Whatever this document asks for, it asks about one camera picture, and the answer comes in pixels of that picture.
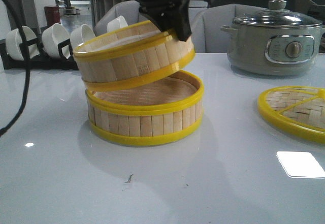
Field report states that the white bowl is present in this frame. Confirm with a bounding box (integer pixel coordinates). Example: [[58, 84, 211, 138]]
[[107, 15, 128, 33], [42, 23, 70, 58], [6, 26, 40, 61], [70, 24, 95, 50]]

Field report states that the left black cable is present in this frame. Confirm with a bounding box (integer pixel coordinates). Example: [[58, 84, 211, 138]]
[[0, 0, 31, 138]]

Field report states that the black dish rack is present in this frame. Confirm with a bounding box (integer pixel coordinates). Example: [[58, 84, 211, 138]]
[[1, 36, 78, 70]]

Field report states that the grey electric cooking pot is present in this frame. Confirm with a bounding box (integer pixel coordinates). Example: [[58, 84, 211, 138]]
[[221, 24, 324, 76]]

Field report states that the red bin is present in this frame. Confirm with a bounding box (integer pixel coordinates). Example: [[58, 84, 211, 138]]
[[44, 6, 61, 27]]

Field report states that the left grey chair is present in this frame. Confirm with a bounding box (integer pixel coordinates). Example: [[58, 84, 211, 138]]
[[93, 1, 147, 36]]

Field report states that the glass pot lid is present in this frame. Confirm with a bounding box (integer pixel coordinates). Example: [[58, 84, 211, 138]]
[[233, 0, 322, 28]]

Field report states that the woven bamboo steamer lid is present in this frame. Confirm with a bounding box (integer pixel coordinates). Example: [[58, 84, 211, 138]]
[[257, 86, 324, 143]]

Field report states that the bamboo steamer drawer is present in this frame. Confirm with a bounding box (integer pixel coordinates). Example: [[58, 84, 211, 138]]
[[85, 70, 204, 146], [73, 20, 195, 91]]

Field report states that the right grey chair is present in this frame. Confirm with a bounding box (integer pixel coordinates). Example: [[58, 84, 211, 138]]
[[190, 4, 264, 53]]

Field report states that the grey chair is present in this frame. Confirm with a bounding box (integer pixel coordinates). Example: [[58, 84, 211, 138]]
[[93, 1, 147, 36], [190, 4, 264, 53]]

